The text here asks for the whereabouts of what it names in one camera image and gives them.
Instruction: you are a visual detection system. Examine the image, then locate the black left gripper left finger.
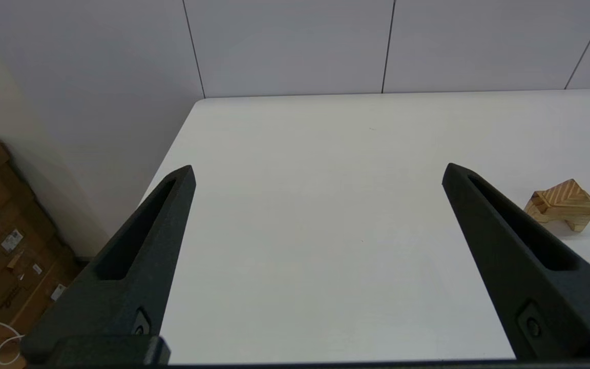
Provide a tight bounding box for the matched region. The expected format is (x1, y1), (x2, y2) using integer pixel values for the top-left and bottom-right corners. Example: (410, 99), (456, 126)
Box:
(20, 165), (197, 365)

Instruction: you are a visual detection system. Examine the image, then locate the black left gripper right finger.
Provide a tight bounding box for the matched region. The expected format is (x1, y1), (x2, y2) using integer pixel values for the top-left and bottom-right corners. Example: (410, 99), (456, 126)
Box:
(441, 162), (590, 360)

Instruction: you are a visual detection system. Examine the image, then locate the arched wooden building block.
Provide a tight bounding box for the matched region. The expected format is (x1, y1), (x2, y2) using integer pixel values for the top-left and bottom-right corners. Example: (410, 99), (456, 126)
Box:
(524, 201), (590, 233)

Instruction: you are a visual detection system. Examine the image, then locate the triangular wooden building block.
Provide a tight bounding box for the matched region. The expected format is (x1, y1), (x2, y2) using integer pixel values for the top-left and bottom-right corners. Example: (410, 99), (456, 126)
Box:
(537, 179), (590, 204)

